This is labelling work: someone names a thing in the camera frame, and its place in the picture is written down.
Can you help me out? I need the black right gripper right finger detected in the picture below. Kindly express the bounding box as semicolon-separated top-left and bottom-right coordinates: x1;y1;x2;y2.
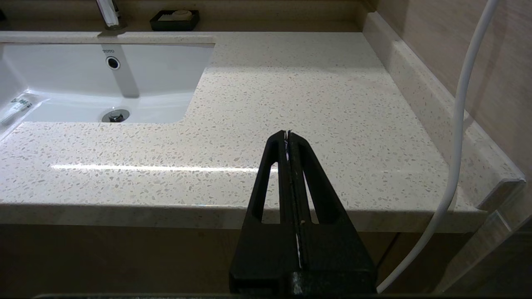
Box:
289;130;378;294

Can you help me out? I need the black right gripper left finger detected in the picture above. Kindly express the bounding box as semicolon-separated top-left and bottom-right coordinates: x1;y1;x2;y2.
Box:
229;130;300;294

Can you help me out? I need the wooden vanity cabinet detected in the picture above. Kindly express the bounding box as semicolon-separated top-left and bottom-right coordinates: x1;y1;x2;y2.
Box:
0;224;532;296

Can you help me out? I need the stone backsplash ledge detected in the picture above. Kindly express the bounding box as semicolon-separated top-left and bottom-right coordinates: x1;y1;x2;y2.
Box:
362;10;526;212

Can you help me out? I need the chrome sink drain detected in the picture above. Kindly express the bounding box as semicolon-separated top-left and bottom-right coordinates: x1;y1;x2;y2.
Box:
102;109;131;123

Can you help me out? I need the white sink basin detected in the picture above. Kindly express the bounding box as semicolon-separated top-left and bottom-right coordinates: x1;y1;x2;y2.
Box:
0;31;217;125

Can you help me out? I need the black soap dish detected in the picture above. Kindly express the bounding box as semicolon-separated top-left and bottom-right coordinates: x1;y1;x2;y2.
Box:
150;9;200;32

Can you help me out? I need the round soap bar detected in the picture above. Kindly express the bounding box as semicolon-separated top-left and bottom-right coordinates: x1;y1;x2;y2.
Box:
160;10;194;21

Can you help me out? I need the long packet with green end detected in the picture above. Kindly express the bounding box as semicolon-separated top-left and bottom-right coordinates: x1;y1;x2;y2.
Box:
0;92;44;142

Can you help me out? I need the chrome faucet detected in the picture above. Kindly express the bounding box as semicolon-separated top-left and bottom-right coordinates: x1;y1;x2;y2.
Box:
96;0;126;32

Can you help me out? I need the white cable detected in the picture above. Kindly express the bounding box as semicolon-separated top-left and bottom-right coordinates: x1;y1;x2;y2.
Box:
376;0;499;293

